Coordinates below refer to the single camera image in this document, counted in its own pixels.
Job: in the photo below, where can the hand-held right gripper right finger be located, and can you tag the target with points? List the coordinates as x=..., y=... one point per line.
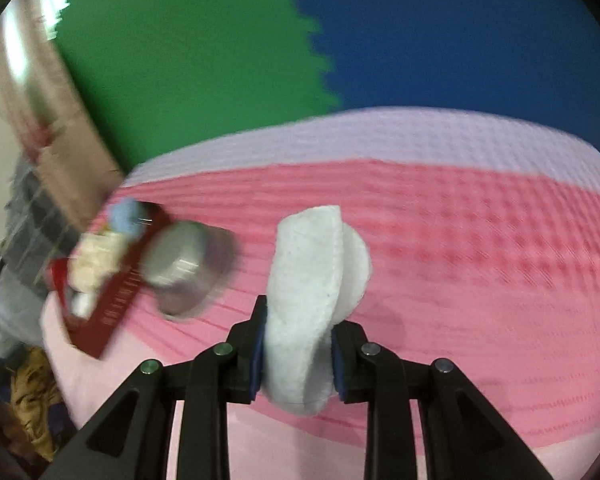
x=337, y=365

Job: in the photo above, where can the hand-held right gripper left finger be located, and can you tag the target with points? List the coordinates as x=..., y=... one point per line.
x=256, y=355

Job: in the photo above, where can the white cotton pads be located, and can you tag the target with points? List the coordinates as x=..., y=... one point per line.
x=305, y=285

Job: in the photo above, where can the red and gold box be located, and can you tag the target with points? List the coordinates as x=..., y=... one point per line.
x=110, y=310

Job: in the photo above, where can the light blue cloth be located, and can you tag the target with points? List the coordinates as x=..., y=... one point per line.
x=127, y=217

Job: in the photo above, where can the metal bowl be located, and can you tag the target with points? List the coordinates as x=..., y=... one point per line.
x=180, y=255

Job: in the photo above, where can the pink striped blanket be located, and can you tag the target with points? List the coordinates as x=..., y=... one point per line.
x=455, y=260

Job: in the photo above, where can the yellow brown cloth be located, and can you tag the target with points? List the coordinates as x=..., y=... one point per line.
x=30, y=385

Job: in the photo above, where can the grey plaid cloth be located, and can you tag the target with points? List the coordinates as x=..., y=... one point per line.
x=35, y=220

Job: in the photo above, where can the green foam mat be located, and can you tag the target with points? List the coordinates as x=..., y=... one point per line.
x=180, y=60

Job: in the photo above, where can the beige cushion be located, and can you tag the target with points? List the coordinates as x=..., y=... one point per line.
x=55, y=110

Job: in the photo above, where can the blue foam mat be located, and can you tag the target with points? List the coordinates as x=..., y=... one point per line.
x=455, y=35

